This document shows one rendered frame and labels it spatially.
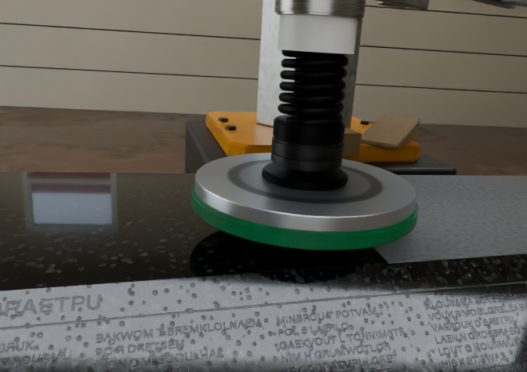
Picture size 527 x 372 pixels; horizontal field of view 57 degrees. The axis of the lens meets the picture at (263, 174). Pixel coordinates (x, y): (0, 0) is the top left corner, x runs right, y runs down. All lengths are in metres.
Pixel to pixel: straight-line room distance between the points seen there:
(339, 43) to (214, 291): 0.23
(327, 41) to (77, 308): 0.29
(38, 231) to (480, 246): 0.43
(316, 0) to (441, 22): 6.70
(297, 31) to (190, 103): 6.03
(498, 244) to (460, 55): 6.74
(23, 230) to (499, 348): 0.44
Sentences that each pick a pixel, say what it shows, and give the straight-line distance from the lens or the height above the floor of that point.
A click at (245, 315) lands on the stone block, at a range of 0.40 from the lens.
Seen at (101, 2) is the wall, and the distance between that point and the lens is 6.51.
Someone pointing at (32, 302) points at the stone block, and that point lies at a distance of 0.40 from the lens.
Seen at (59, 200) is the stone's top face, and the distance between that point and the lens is 0.58.
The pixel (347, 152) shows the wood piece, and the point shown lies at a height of 0.79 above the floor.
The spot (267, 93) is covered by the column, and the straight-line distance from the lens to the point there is 1.31.
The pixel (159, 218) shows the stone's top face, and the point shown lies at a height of 0.82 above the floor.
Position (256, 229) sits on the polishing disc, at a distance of 0.38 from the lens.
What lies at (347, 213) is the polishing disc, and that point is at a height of 0.88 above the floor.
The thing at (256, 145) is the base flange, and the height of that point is 0.78.
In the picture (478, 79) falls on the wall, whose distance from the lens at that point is 7.42.
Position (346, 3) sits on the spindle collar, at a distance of 0.43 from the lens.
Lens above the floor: 1.01
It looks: 16 degrees down
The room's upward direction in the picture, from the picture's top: 4 degrees clockwise
